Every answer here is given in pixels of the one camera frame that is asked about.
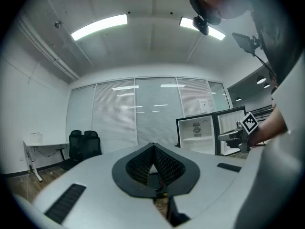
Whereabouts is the white office desk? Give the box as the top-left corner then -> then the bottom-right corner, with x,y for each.
23,141 -> 70,182

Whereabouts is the long ceiling light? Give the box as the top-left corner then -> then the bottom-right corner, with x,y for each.
179,16 -> 226,41
71,14 -> 128,42

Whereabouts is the glass partition with blinds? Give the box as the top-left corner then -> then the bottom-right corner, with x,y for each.
66,77 -> 233,152

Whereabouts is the white paper notice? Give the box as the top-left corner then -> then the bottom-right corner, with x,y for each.
198,98 -> 210,114

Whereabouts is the white box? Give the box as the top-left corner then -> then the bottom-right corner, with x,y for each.
30,132 -> 44,144

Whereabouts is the black mini fridge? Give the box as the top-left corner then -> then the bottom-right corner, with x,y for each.
175,105 -> 247,156

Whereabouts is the person's right forearm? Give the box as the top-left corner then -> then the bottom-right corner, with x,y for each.
249,104 -> 289,148

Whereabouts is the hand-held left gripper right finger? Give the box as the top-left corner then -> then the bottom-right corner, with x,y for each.
153,142 -> 246,227

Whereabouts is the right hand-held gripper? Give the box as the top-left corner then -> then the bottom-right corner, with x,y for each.
217,112 -> 260,154

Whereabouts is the person's head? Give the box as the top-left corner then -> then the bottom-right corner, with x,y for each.
189,0 -> 253,25

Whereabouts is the white ceiling duct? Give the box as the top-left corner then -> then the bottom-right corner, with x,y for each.
16,15 -> 81,81

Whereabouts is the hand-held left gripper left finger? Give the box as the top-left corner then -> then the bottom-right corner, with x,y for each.
33,142 -> 172,229

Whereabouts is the black monitor cable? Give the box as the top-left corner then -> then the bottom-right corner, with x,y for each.
253,52 -> 277,79

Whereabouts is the black mesh office chair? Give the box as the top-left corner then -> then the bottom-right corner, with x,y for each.
82,130 -> 102,161
68,129 -> 84,162

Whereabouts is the black head camera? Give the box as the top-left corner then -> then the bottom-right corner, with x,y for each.
190,0 -> 210,36

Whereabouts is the black metal railing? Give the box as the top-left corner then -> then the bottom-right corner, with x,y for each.
251,104 -> 274,123

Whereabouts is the black chest monitor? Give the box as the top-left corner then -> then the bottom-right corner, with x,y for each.
232,32 -> 263,56

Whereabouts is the person's black clothing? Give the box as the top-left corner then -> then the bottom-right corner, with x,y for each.
250,0 -> 305,85

